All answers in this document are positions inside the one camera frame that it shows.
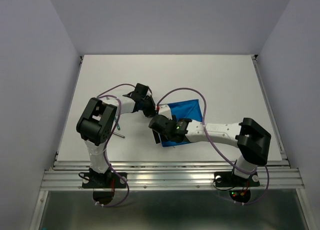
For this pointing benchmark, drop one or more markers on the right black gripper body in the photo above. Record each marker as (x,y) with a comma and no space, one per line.
(157,136)

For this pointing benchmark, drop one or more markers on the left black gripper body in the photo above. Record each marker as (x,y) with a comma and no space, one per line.
(148,106)

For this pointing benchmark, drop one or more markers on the blue cloth napkin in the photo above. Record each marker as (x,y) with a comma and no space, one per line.
(187,109)

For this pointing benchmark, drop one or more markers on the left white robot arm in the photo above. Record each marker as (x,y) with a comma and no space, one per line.
(101,117)

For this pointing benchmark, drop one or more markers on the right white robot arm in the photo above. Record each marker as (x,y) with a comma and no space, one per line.
(248,136)

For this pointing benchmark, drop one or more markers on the silver metal fork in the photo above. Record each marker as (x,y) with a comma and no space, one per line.
(119,135)

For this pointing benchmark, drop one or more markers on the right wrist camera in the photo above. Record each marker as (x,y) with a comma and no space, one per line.
(164,110)

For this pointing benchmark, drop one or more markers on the green handled knife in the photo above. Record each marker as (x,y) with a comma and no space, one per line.
(117,124)

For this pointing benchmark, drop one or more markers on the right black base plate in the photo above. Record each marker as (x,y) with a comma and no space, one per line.
(227,179)

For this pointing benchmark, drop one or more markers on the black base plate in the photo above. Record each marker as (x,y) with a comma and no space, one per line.
(227,179)
(108,181)

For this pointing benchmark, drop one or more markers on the aluminium rail frame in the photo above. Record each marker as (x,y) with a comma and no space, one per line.
(179,194)

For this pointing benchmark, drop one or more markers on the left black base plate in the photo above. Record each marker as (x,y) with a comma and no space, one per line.
(108,181)

